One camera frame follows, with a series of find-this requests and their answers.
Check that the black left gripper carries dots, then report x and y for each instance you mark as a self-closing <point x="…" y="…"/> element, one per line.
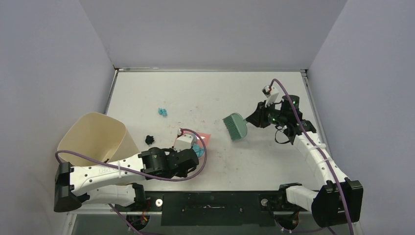
<point x="181" y="174"/>

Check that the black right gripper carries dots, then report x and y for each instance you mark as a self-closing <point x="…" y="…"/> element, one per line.
<point x="261" y="114"/>

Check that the green hand brush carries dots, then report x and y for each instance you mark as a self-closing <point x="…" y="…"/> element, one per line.
<point x="236" y="126"/>

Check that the teal paper scrap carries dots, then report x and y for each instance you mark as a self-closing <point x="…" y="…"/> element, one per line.
<point x="162" y="112"/>
<point x="199" y="150"/>

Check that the black paper scrap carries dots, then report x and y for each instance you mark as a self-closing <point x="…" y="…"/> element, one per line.
<point x="149" y="140"/>

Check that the pink plastic dustpan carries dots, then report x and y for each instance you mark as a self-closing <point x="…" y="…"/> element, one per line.
<point x="202" y="137"/>

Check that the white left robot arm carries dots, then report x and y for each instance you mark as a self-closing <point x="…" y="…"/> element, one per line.
<point x="117" y="182"/>

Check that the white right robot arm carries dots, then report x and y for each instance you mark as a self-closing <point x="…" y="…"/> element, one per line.
<point x="339" y="199"/>

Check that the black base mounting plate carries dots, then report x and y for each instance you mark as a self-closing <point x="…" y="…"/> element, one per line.
<point x="215" y="208"/>

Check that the beige waste bin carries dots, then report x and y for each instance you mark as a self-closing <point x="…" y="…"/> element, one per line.
<point x="99" y="137"/>

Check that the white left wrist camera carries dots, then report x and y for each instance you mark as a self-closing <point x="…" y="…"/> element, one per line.
<point x="184" y="140"/>

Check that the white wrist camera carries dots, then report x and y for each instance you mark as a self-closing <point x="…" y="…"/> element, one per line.
<point x="271" y="94"/>
<point x="184" y="140"/>

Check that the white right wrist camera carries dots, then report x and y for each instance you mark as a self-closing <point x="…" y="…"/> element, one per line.
<point x="271" y="94"/>

